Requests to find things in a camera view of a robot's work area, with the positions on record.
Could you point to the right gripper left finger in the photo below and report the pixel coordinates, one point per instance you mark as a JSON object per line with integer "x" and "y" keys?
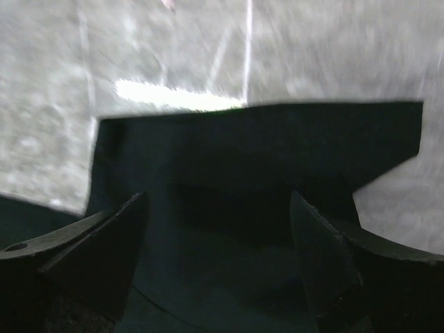
{"x": 91, "y": 261}

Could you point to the black t shirt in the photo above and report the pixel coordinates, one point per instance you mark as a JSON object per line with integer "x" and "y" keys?
{"x": 218, "y": 252}

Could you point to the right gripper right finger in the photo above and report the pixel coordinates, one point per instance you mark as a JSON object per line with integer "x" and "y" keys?
{"x": 346, "y": 267}

